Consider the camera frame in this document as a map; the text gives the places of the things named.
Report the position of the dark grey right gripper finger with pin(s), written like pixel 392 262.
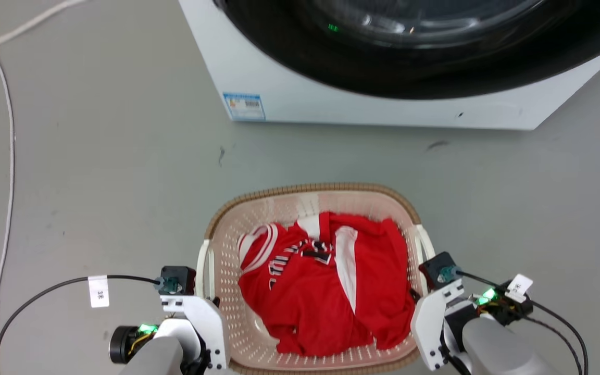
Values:
pixel 415 296

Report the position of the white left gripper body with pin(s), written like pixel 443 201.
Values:
pixel 207 323

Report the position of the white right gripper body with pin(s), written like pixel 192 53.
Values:
pixel 429 328

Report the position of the beige perforated plastic laundry basket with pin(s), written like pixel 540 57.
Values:
pixel 284 205

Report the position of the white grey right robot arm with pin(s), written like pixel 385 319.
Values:
pixel 498 349

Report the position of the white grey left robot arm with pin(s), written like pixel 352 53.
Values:
pixel 159 354

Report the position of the red white sports jersey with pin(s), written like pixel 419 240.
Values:
pixel 321 291

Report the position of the blue white energy label sticker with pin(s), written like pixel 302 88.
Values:
pixel 244 107

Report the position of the black round washing machine door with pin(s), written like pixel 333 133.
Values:
pixel 435 73

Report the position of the white washing machine body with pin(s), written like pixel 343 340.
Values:
pixel 300 94

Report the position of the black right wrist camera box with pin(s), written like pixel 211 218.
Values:
pixel 435 268

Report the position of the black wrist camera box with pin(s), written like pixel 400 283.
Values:
pixel 435 268
pixel 179 278

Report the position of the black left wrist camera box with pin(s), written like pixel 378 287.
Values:
pixel 179 278

